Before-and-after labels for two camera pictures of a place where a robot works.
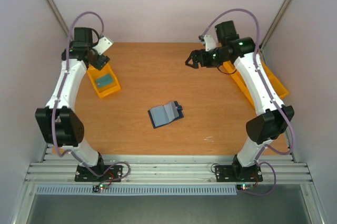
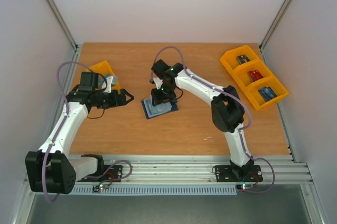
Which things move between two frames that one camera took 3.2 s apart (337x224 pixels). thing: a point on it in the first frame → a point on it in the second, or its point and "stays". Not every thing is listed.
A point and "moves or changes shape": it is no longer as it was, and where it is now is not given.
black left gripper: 100,64 → 117,101
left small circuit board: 97,188 stays
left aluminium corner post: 50,2 stays
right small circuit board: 244,186 stays
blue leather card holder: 161,115 moves or changes shape
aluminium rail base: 167,169 stays
